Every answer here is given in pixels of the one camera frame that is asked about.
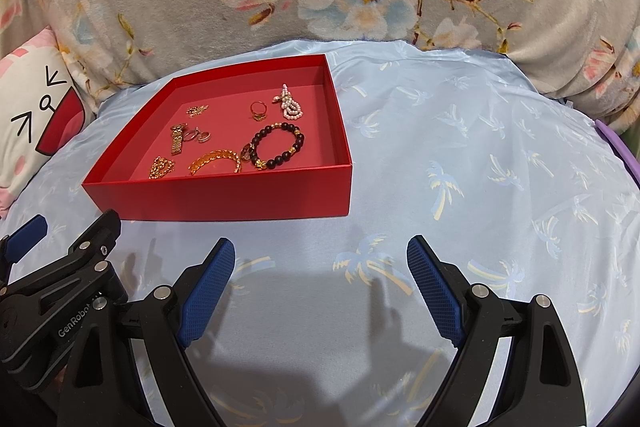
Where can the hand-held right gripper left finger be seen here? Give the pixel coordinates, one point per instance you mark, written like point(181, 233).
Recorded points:
point(210, 292)

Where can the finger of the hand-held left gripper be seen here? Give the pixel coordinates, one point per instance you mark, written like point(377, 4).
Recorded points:
point(30, 232)
point(95, 237)

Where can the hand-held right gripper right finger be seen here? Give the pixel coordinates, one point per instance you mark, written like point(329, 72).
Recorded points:
point(435, 292)

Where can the red cardboard box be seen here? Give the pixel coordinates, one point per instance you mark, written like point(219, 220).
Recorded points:
point(225, 202)

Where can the blue palm print cloth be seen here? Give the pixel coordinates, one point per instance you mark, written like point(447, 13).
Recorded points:
point(450, 187)

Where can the white cartoon face pillow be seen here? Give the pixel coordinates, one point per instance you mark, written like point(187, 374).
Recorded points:
point(25, 92)

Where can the purple plastic object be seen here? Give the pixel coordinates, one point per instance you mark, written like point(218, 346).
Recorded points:
point(620, 147)

